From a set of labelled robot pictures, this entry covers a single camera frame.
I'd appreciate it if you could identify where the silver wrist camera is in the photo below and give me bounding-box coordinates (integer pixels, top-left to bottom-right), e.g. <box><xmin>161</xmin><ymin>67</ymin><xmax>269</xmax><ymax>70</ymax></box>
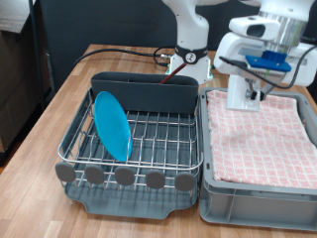
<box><xmin>243</xmin><ymin>63</ymin><xmax>285</xmax><ymax>81</ymax></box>

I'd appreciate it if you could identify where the dark grey cutlery holder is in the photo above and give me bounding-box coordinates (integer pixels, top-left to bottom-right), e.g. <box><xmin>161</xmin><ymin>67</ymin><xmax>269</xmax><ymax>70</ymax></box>
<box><xmin>90</xmin><ymin>71</ymin><xmax>200</xmax><ymax>116</ymax></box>

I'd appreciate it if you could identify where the metal wire dish rack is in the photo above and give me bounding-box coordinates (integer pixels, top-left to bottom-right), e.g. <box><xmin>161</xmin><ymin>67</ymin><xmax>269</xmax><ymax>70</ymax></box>
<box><xmin>57</xmin><ymin>87</ymin><xmax>204</xmax><ymax>193</ymax></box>

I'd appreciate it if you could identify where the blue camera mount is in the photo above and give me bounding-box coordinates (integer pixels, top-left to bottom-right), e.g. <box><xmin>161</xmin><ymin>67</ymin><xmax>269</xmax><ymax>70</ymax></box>
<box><xmin>245</xmin><ymin>50</ymin><xmax>293</xmax><ymax>73</ymax></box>

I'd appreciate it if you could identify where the translucent plastic cup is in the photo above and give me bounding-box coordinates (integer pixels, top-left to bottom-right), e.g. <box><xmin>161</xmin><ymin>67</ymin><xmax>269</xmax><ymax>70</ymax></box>
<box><xmin>225</xmin><ymin>73</ymin><xmax>265</xmax><ymax>112</ymax></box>

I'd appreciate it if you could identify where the black metal pole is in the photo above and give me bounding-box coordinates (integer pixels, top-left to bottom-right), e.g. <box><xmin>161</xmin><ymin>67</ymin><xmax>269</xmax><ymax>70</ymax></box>
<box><xmin>28</xmin><ymin>0</ymin><xmax>48</xmax><ymax>112</ymax></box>

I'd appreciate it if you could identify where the grey plastic drain tray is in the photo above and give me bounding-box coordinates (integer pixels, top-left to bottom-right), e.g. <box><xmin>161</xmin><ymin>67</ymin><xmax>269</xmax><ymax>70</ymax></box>
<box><xmin>57</xmin><ymin>87</ymin><xmax>201</xmax><ymax>220</ymax></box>

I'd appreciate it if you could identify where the grey shelf board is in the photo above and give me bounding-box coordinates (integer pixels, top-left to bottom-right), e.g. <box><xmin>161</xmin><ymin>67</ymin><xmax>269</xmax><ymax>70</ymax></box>
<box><xmin>0</xmin><ymin>0</ymin><xmax>36</xmax><ymax>34</ymax></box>

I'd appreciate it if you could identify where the black camera cable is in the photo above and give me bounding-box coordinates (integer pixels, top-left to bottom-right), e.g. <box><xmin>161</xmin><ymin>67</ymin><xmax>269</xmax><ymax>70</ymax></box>
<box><xmin>218</xmin><ymin>34</ymin><xmax>317</xmax><ymax>91</ymax></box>

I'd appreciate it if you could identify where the brown cardboard box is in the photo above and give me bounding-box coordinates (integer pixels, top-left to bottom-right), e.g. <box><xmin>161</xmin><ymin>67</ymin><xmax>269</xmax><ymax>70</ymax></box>
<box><xmin>0</xmin><ymin>28</ymin><xmax>53</xmax><ymax>155</ymax></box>

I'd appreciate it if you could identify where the blue round plate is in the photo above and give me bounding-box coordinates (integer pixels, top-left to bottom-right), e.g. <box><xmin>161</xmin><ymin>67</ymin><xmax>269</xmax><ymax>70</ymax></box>
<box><xmin>94</xmin><ymin>90</ymin><xmax>134</xmax><ymax>164</ymax></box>

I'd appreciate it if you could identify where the pink checkered cloth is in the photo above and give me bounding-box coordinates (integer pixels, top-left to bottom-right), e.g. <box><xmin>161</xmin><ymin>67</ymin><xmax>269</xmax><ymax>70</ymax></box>
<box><xmin>206</xmin><ymin>89</ymin><xmax>317</xmax><ymax>190</ymax></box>

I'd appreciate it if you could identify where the thick black cable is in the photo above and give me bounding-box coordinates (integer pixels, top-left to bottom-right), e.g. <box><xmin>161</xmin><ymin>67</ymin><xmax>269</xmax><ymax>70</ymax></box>
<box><xmin>72</xmin><ymin>46</ymin><xmax>177</xmax><ymax>68</ymax></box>

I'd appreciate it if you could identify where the dark grey partition panel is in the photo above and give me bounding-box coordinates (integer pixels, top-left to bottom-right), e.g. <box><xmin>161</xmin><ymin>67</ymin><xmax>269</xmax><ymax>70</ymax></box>
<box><xmin>34</xmin><ymin>0</ymin><xmax>317</xmax><ymax>93</ymax></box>

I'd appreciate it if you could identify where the grey plastic crate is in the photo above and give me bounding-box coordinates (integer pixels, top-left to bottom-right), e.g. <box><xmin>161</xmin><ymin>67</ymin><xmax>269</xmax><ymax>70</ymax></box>
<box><xmin>198</xmin><ymin>87</ymin><xmax>317</xmax><ymax>232</ymax></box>

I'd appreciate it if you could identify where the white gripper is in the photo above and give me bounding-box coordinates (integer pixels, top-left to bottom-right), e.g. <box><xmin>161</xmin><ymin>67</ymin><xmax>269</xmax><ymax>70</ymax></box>
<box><xmin>213</xmin><ymin>32</ymin><xmax>317</xmax><ymax>101</ymax></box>

